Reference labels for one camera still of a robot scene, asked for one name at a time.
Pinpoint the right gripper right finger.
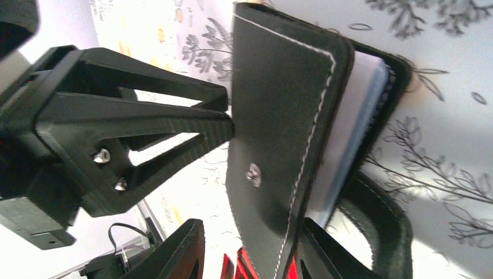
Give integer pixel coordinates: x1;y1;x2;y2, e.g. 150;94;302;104
298;217;379;279

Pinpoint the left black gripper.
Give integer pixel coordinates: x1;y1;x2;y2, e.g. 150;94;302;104
1;58;89;250

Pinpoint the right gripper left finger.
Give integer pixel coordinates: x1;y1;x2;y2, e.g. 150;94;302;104
122;219;205;279

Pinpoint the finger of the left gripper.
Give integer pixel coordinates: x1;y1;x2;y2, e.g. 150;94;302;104
35;92;233;217
34;45;228;112

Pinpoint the floral patterned table mat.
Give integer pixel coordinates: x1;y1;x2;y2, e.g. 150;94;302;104
89;1;492;278

